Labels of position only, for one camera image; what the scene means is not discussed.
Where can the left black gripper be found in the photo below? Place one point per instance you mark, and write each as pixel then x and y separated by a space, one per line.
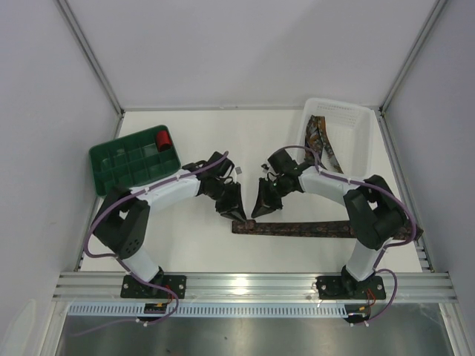
pixel 225 193

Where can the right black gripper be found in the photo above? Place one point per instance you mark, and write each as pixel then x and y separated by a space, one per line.
pixel 272 188

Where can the dark brown patterned tie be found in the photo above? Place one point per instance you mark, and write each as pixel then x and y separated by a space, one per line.
pixel 334 229

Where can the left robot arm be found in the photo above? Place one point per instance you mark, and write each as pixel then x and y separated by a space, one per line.
pixel 122 220

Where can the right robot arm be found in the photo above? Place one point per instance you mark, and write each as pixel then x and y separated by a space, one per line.
pixel 377 218

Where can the orange blue patterned tie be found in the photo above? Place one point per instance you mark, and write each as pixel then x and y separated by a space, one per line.
pixel 317 139

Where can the red rolled tie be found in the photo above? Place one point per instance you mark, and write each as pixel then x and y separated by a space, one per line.
pixel 163 141

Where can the white plastic basket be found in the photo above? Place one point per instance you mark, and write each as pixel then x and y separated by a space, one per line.
pixel 350 130

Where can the green compartment tray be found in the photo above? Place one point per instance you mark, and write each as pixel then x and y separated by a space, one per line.
pixel 131 161

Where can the white slotted cable duct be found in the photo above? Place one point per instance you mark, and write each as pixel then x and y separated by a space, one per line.
pixel 286 310

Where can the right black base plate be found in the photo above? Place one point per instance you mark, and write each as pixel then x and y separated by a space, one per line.
pixel 336 287

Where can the aluminium mounting rail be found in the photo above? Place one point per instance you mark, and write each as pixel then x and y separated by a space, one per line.
pixel 252 287

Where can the right aluminium frame post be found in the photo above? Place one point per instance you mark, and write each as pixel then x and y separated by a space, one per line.
pixel 422 37

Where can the aluminium frame post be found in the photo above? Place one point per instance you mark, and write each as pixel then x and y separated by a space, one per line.
pixel 422 37
pixel 87 51

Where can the left aluminium frame post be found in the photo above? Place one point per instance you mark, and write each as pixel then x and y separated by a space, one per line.
pixel 87 51

